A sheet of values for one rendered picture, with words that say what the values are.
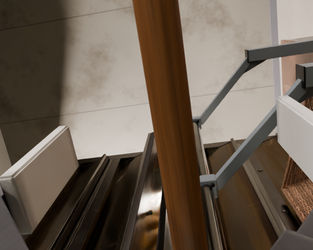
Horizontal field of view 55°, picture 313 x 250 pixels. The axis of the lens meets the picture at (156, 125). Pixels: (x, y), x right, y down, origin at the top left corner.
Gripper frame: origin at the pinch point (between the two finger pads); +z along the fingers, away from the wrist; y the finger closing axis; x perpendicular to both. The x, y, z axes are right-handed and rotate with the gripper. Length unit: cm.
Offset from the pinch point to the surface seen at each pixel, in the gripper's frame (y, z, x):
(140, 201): -20, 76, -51
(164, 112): -0.4, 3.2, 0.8
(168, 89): 0.1, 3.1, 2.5
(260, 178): 30, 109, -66
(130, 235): -20, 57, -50
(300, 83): 23.3, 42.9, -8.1
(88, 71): -119, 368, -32
